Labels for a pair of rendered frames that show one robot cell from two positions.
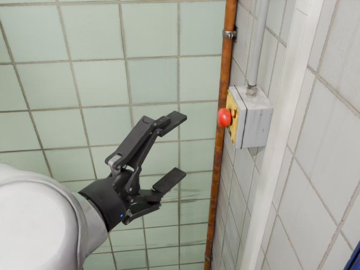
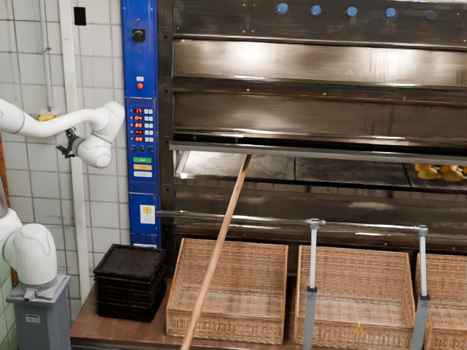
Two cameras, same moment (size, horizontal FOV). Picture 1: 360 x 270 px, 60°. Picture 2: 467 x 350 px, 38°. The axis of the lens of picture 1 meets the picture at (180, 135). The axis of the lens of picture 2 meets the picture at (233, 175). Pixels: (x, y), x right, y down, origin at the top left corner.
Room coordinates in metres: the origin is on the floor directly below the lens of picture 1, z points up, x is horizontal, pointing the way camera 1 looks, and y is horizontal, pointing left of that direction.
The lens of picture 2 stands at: (-0.88, 2.79, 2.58)
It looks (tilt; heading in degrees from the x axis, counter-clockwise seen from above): 24 degrees down; 280
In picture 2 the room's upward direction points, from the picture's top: 2 degrees clockwise
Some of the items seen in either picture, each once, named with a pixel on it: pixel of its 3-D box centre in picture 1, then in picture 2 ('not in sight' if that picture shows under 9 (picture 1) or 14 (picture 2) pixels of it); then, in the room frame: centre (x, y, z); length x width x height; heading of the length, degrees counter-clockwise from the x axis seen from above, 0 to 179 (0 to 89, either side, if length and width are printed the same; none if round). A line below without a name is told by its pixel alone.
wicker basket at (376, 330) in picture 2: not in sight; (353, 296); (-0.97, -0.08, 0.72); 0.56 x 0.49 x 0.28; 5
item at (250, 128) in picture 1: (246, 115); (50, 121); (0.57, -0.14, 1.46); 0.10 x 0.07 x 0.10; 6
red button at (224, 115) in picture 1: (225, 117); not in sight; (0.56, -0.10, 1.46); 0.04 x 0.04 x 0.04; 6
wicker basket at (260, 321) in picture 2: not in sight; (229, 288); (-0.37, -0.02, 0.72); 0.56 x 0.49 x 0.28; 5
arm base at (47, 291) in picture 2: not in sight; (36, 283); (0.33, 0.60, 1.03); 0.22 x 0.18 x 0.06; 95
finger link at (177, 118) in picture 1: (168, 123); not in sight; (0.44, 0.02, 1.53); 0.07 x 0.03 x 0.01; 141
